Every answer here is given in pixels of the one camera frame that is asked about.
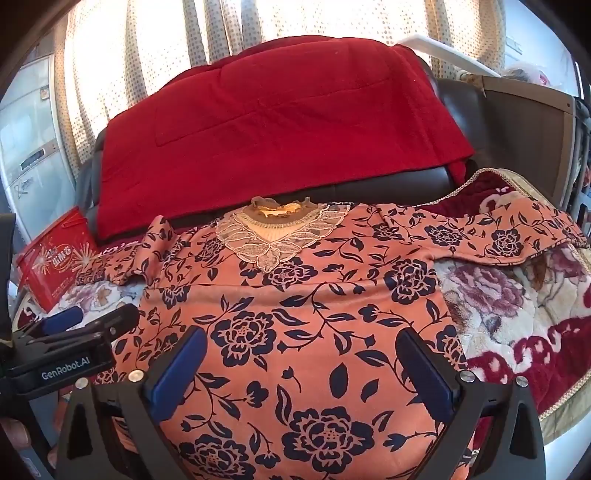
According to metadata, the red blanket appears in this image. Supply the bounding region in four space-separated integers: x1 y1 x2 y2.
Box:
95 37 476 241

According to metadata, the dotted beige curtain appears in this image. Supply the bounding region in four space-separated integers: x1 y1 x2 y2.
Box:
55 0 509 167

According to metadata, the white board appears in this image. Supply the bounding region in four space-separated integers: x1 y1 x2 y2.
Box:
397 36 502 77

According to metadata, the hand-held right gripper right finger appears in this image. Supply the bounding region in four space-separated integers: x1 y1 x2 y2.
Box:
396 328 555 480

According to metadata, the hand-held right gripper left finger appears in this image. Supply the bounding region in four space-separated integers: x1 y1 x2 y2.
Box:
55 325 208 480

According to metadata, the person's left hand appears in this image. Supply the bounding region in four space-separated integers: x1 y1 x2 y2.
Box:
0 416 32 449

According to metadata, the dark leather sofa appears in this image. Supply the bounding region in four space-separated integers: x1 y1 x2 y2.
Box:
74 78 490 217

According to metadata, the white appliance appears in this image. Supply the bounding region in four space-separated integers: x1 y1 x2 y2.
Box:
0 55 77 245

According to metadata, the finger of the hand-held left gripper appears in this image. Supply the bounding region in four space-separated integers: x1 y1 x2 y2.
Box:
37 305 140 352
14 305 86 343

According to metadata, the floral plush blanket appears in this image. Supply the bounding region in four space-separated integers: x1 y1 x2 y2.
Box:
9 168 591 448

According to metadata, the orange floral blouse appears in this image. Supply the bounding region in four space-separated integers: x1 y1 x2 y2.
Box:
76 196 587 480

